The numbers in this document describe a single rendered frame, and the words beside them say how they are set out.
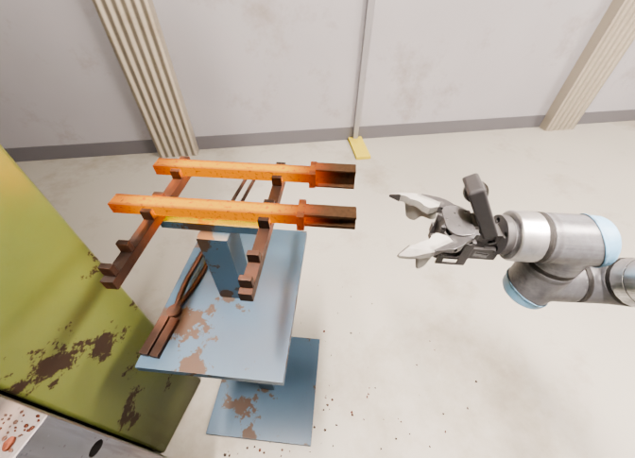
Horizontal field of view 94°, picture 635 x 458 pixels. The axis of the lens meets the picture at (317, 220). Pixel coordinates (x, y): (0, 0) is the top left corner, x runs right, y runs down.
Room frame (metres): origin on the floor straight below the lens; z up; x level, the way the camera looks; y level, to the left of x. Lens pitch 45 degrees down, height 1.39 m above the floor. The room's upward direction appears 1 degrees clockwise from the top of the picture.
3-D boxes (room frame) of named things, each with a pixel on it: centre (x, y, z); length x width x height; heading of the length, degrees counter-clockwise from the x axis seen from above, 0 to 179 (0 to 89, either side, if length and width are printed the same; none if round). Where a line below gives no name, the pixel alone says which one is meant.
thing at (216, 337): (0.39, 0.20, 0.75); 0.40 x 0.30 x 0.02; 175
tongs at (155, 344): (0.52, 0.29, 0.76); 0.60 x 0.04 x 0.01; 170
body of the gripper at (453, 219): (0.36, -0.27, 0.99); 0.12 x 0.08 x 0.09; 86
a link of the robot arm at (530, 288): (0.34, -0.46, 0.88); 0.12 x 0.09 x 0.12; 88
